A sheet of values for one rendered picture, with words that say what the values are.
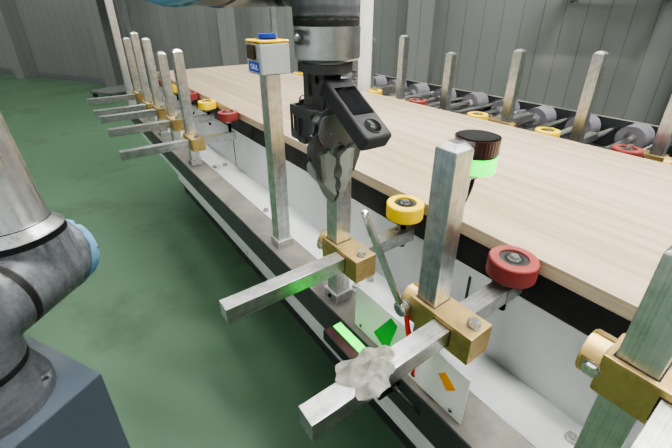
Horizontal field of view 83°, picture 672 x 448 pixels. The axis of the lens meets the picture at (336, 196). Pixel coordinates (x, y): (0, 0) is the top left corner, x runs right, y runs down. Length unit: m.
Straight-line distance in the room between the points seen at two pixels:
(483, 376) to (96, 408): 0.80
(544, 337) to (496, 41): 4.40
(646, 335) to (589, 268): 0.30
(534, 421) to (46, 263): 0.96
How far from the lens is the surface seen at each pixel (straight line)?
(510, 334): 0.86
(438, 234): 0.55
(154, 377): 1.77
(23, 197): 0.93
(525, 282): 0.69
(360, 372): 0.52
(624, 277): 0.75
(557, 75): 5.05
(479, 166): 0.53
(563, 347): 0.81
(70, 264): 0.97
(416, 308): 0.63
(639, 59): 5.14
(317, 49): 0.51
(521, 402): 0.87
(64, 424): 1.00
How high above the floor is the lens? 1.28
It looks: 26 degrees down
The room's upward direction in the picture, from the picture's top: straight up
